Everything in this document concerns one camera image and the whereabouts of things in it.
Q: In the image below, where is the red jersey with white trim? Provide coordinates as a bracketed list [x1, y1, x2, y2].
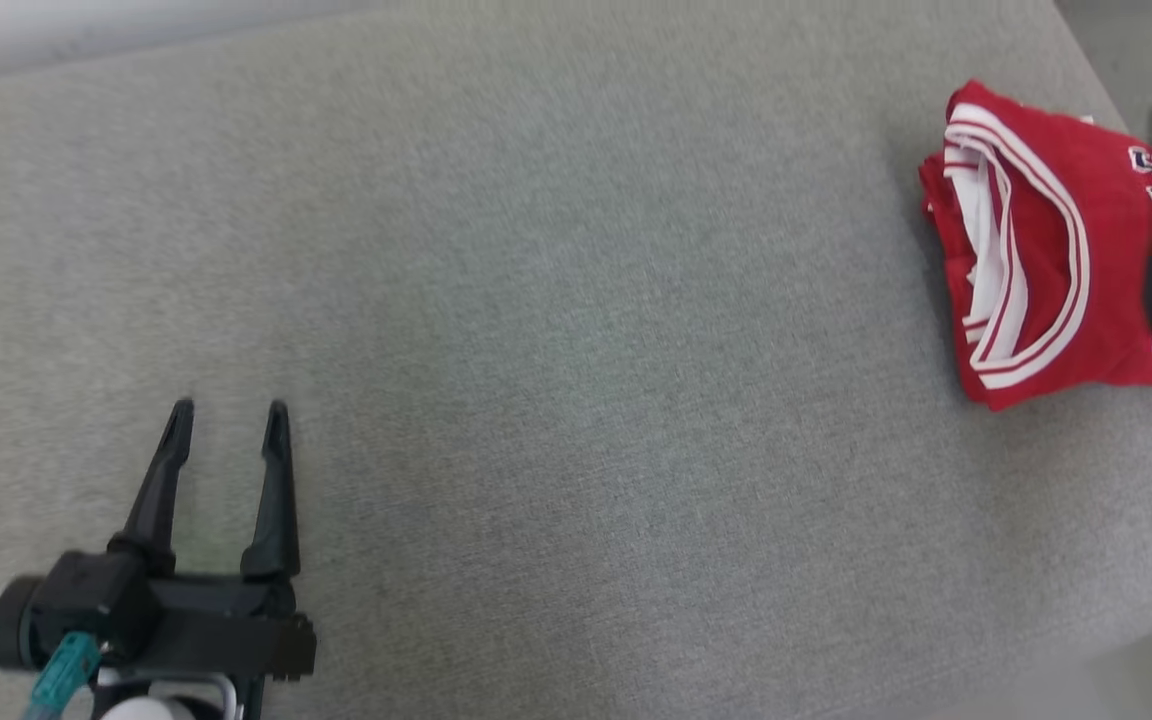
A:
[917, 79, 1152, 412]

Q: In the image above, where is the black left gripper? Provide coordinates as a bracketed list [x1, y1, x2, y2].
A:
[0, 397, 318, 685]

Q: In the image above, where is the grey fabric sofa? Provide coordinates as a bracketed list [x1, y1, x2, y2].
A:
[0, 0, 1152, 720]

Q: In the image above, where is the teal cable connector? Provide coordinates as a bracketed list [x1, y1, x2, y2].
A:
[20, 631, 103, 720]

